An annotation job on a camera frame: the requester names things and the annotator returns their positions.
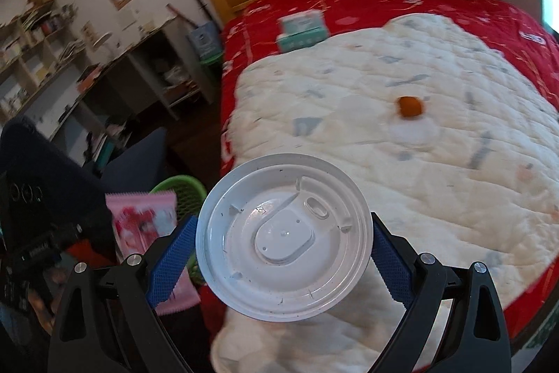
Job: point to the white plastic cup lid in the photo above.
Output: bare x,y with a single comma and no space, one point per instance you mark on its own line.
284,237

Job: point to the red patterned bed duvet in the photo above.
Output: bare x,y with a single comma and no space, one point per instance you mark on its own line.
501,26

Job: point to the white quilted blanket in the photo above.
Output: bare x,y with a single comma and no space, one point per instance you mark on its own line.
485,190

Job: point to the white desk shelf unit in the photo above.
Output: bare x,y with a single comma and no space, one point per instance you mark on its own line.
156,76

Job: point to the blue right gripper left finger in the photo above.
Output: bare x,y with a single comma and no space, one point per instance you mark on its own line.
167,258

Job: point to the small orange wrapper scrap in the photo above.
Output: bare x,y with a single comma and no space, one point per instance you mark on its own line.
409,107

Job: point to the blue paper bag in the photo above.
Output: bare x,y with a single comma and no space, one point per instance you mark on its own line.
206,40

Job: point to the blue office chair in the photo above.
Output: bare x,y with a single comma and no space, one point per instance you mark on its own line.
27,154

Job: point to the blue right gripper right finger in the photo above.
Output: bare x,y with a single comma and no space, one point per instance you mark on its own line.
390,263

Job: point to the teal tissue box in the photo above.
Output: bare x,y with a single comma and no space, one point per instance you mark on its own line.
295,41

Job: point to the green plastic stool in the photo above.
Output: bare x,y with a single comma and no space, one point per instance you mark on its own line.
213,68

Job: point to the green mesh trash basket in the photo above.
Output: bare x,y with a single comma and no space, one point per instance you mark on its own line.
190,196

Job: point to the wall bookshelf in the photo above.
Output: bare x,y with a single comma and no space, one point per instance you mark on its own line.
41,57

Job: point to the pink snack wrapper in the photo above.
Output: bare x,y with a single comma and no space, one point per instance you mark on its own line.
139,219

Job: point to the white tissue pack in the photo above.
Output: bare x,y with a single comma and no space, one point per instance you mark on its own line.
301,21

